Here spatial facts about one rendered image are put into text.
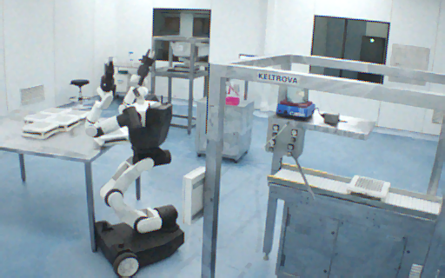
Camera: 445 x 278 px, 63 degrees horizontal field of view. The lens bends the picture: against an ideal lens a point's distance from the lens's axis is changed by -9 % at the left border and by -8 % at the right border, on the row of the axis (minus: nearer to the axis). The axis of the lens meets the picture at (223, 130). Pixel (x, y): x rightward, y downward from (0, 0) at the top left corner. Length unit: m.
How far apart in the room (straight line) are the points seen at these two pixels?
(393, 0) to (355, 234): 5.44
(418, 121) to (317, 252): 5.23
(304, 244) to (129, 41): 6.94
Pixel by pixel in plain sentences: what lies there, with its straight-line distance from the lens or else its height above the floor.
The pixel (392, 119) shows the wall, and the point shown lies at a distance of 7.65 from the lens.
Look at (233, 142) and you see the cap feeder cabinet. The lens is 5.10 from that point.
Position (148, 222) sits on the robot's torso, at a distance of 3.10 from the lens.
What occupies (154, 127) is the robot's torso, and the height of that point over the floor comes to 1.08.
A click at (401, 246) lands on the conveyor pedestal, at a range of 2.66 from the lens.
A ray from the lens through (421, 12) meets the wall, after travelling 7.53.
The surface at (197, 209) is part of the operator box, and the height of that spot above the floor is 0.89.
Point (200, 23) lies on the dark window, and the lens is 8.12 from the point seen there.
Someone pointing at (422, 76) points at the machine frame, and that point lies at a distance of 2.58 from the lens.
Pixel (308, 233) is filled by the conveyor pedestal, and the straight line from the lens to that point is 2.75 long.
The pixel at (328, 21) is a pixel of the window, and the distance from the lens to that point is 7.49.
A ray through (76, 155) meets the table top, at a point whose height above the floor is 0.82.
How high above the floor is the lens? 1.84
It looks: 16 degrees down
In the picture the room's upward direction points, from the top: 3 degrees clockwise
